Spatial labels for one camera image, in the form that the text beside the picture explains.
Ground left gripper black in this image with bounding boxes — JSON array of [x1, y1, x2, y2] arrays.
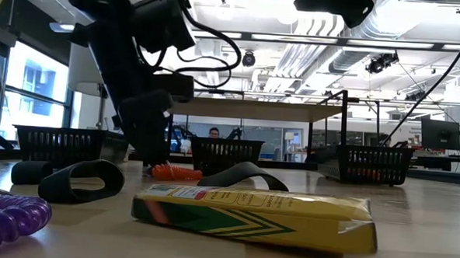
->
[[96, 49, 197, 170]]

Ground black wide rubber band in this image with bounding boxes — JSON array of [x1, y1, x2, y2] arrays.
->
[[197, 159, 291, 193], [37, 155, 127, 207], [10, 159, 55, 187]]

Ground yellow crayon box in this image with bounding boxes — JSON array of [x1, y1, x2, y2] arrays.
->
[[128, 182, 381, 256]]

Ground dark background desk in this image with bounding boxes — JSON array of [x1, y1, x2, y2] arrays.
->
[[411, 151, 460, 172]]

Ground black slatted plastic basket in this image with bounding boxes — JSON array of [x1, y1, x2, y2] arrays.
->
[[188, 136, 265, 179], [315, 143, 416, 188], [12, 124, 132, 167]]

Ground white shade table lamp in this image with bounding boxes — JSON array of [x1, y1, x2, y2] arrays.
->
[[65, 42, 113, 131]]

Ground wooden shelf black metal legs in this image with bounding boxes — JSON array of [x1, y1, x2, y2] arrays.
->
[[166, 82, 360, 177]]

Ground black computer monitor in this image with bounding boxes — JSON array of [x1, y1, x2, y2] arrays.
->
[[419, 117, 460, 152]]

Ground black ceiling camera rig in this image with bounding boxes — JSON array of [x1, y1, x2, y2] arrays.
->
[[405, 89, 427, 103], [364, 51, 399, 75]]

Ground black round overhead camera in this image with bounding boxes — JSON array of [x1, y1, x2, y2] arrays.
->
[[241, 51, 256, 68]]

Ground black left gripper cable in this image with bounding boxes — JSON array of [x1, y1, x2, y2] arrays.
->
[[132, 0, 245, 91]]

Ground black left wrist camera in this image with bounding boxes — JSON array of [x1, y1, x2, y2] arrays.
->
[[130, 0, 198, 57]]

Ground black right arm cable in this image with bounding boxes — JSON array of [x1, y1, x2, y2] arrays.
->
[[379, 9, 460, 151]]

